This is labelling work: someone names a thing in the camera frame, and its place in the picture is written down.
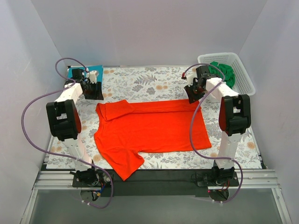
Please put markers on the folded teal t shirt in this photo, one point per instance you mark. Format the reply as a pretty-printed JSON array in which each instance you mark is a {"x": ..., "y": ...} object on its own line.
[{"x": 99, "y": 68}]

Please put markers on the aluminium frame rail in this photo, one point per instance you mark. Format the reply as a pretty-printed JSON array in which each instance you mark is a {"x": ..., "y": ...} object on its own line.
[{"x": 252, "y": 179}]

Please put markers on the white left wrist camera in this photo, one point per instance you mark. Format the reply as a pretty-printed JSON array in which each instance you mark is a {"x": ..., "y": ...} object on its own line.
[{"x": 91, "y": 76}]

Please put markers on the white plastic basket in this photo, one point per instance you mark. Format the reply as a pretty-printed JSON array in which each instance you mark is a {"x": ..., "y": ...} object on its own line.
[{"x": 243, "y": 83}]

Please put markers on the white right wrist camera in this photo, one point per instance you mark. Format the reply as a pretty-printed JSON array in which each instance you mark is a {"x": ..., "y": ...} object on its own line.
[{"x": 189, "y": 78}]

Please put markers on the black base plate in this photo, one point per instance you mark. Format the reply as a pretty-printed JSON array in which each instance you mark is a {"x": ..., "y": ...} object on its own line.
[{"x": 155, "y": 182}]

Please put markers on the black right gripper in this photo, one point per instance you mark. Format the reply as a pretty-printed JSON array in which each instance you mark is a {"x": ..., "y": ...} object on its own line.
[{"x": 193, "y": 91}]

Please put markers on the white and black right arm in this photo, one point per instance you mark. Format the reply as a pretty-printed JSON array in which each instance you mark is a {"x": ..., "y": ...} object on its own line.
[{"x": 234, "y": 120}]

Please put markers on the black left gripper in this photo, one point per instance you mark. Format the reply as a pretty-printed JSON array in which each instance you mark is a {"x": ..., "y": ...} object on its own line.
[{"x": 94, "y": 91}]

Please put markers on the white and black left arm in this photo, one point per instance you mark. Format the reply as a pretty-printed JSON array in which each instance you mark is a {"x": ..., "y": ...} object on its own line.
[{"x": 65, "y": 123}]

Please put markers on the orange t shirt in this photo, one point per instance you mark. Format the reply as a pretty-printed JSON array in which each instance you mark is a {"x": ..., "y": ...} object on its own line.
[{"x": 126, "y": 129}]

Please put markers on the crumpled green t shirt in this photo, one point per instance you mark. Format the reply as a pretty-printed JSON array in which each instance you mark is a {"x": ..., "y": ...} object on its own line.
[{"x": 226, "y": 70}]

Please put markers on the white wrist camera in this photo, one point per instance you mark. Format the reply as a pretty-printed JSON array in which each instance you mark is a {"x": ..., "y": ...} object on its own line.
[
  {"x": 189, "y": 78},
  {"x": 91, "y": 76}
]

